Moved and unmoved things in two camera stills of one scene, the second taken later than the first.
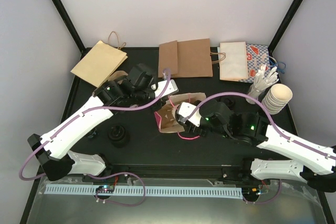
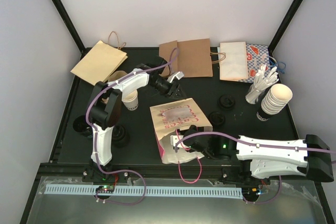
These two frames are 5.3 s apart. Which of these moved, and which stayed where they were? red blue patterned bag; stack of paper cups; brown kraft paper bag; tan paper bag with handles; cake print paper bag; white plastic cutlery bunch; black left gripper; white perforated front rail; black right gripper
Moved: black left gripper; black right gripper; cake print paper bag
Stayed: white plastic cutlery bunch; tan paper bag with handles; red blue patterned bag; white perforated front rail; brown kraft paper bag; stack of paper cups
